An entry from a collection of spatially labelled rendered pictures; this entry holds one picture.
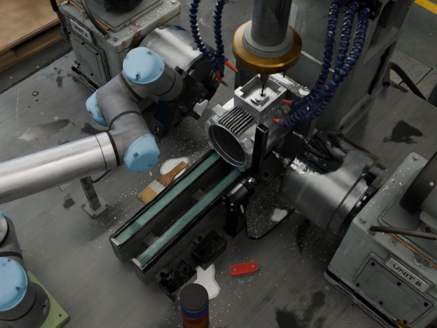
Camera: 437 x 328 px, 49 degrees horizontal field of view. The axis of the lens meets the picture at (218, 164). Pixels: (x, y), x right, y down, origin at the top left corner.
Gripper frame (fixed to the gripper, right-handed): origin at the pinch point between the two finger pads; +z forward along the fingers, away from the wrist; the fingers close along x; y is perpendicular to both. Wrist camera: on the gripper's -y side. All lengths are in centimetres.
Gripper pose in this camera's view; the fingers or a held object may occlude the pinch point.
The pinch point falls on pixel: (195, 116)
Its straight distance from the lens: 132.8
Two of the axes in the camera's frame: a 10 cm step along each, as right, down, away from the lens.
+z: 3.2, 1.8, 9.3
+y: 6.0, -8.0, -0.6
